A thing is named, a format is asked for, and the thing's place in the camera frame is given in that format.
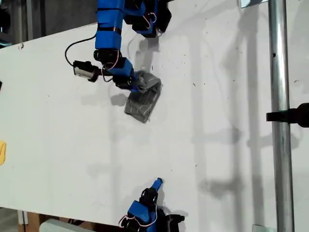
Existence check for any white box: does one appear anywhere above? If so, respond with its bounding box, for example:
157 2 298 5
39 218 97 232

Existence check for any wooden table leg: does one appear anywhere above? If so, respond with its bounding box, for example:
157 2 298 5
18 210 41 232

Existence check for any black clamp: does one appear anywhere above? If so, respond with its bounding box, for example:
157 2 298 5
266 102 309 129

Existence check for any steel post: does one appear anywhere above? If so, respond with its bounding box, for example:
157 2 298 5
267 0 295 232

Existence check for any black camera box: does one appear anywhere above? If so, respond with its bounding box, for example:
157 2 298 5
165 213 185 230
72 60 98 83

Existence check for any grey white-striped towel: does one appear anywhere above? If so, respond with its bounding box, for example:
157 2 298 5
124 71 163 125

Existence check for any yellow object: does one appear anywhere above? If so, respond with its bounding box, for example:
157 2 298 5
0 140 7 166

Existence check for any black camera cable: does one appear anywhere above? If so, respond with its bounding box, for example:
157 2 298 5
64 34 98 67

